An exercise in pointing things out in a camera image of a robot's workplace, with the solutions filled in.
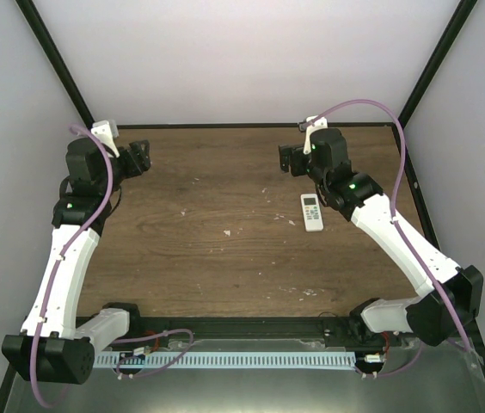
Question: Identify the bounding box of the white remote control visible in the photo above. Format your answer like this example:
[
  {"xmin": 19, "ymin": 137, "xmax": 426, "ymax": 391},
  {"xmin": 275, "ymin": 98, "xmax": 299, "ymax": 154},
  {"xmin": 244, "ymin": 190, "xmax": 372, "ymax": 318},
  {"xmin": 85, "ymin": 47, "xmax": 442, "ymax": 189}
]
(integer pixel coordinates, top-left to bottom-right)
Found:
[{"xmin": 300, "ymin": 194, "xmax": 324, "ymax": 232}]

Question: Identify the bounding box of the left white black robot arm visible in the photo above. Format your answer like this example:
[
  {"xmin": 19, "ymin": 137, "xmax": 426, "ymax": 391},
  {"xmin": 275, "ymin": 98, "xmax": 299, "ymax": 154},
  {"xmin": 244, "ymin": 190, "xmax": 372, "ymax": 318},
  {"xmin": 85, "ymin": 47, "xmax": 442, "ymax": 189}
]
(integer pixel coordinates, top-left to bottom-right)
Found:
[{"xmin": 2, "ymin": 138, "xmax": 151, "ymax": 385}]

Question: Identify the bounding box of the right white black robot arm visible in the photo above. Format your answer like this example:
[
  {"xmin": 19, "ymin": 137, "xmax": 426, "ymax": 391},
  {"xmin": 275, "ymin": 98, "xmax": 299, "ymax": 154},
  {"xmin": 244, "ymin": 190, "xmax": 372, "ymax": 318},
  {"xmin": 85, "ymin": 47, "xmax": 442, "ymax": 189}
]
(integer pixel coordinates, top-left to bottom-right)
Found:
[{"xmin": 279, "ymin": 127, "xmax": 483, "ymax": 347}]

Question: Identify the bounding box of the grey metal front plate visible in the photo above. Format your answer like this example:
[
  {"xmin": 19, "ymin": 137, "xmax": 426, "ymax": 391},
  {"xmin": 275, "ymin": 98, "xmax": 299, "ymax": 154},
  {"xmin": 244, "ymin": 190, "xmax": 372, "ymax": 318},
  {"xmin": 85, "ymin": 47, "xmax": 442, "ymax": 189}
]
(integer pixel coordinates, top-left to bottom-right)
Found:
[{"xmin": 3, "ymin": 337, "xmax": 485, "ymax": 413}]

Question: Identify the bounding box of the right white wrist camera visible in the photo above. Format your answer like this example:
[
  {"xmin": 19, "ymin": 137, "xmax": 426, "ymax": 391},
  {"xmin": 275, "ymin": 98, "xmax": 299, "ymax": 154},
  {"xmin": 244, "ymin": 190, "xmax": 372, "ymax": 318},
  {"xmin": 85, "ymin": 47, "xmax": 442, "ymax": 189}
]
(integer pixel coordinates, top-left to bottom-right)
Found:
[{"xmin": 298, "ymin": 115, "xmax": 328, "ymax": 155}]

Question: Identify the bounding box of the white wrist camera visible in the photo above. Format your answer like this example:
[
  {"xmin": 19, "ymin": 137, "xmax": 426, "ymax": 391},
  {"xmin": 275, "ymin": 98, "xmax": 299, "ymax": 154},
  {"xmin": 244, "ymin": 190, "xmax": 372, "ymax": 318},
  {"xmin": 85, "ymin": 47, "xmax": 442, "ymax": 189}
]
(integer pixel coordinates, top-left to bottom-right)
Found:
[
  {"xmin": 298, "ymin": 115, "xmax": 328, "ymax": 155},
  {"xmin": 90, "ymin": 120, "xmax": 120, "ymax": 157}
]

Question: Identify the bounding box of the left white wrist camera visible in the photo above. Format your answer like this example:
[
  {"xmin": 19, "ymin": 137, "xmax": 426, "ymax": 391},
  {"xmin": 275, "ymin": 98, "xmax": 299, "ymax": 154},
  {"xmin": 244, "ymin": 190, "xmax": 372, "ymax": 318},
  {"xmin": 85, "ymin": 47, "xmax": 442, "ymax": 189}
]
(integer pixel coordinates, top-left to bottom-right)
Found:
[{"xmin": 90, "ymin": 120, "xmax": 120, "ymax": 157}]

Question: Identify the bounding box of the black aluminium frame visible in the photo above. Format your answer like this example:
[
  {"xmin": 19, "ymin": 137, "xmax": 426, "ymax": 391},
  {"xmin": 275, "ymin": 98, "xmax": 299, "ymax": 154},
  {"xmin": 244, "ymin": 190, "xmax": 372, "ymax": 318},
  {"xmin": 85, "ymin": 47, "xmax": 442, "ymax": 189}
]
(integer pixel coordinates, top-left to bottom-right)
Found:
[{"xmin": 0, "ymin": 1, "xmax": 485, "ymax": 412}]

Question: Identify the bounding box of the light blue slotted cable duct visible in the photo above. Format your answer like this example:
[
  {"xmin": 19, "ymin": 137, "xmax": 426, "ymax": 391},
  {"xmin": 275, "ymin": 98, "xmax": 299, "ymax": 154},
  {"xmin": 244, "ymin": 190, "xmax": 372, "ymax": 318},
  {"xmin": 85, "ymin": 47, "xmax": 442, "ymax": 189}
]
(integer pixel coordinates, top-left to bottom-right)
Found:
[{"xmin": 94, "ymin": 350, "xmax": 355, "ymax": 370}]

